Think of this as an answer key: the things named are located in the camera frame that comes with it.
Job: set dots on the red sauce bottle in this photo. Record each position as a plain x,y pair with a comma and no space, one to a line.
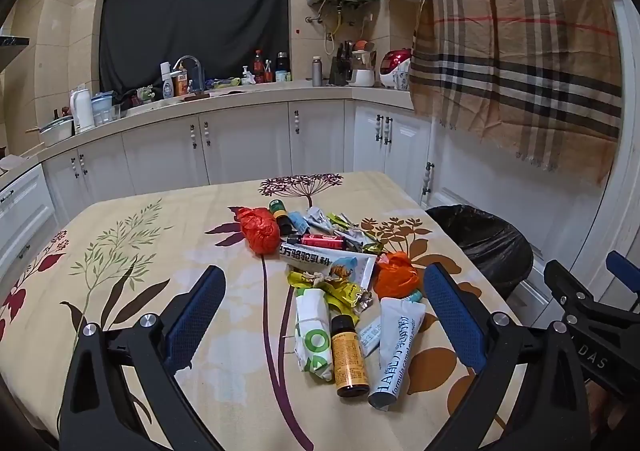
258,66

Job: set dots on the floral beige tablecloth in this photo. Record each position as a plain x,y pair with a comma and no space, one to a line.
150,256

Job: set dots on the yellow green snack wrapper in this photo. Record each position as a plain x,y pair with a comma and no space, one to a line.
345,295

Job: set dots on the black-lined trash bin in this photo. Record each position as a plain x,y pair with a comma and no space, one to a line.
480,236

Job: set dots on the range hood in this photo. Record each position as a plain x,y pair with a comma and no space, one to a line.
10,48

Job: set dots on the white green packet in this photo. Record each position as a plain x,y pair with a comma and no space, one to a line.
312,331

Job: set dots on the white electric kettle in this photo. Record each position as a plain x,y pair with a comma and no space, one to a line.
82,111

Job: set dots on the white blender jug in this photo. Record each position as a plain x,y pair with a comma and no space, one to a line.
362,71

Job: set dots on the small orange plastic bag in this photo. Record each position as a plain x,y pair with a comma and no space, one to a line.
395,278

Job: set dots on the white tall cabinet door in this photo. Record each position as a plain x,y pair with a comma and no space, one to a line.
500,181

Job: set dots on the red bottle black cap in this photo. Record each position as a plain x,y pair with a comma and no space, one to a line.
322,241

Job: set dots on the orange soap bottle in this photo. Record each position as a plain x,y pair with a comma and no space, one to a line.
181,83

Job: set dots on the amber bottle orange label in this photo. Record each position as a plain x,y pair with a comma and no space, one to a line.
350,356

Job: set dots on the lime green white wrapper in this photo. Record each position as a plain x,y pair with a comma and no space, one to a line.
342,222

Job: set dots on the black window curtain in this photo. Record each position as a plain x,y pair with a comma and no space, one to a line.
200,16

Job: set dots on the white pump bottle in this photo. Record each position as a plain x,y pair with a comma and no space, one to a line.
247,77

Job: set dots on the white tube grey cap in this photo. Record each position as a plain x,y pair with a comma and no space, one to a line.
397,351

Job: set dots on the beige kitchen countertop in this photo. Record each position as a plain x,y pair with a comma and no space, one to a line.
280,91

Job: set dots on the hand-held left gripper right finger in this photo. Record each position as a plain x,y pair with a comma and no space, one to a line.
455,316

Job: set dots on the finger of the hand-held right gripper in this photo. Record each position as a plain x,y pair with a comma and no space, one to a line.
557,276
622,271

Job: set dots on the tan plaid cloth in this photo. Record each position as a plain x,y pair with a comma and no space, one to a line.
515,56

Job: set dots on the chrome faucet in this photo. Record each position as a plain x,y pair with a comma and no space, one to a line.
192,62

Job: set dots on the light blue tube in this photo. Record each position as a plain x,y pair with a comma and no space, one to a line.
296,221

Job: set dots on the steel thermos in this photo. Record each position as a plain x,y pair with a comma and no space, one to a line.
316,73

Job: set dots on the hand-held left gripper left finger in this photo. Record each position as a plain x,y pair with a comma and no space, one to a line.
195,311

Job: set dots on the dark glass bottle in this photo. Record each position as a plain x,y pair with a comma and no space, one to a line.
282,63

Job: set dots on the white cooking pot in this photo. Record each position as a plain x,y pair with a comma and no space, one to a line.
57,131

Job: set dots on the white base cabinets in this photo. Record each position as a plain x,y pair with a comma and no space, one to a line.
240,146

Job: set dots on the white dish soap bottle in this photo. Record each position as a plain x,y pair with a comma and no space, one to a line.
167,81

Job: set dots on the small white sachet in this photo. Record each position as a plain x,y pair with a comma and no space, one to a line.
371,338

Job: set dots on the large orange plastic bag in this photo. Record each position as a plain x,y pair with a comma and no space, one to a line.
260,231

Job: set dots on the blue white filter jug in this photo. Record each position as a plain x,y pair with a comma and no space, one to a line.
102,106

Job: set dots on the green bottle black cap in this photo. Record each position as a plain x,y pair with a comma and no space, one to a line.
280,216

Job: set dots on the black knife block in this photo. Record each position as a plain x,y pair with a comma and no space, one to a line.
339,68

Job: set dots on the red white rice cooker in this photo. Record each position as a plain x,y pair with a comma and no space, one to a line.
395,63

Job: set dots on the white silver packet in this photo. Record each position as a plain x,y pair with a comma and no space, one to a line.
317,218

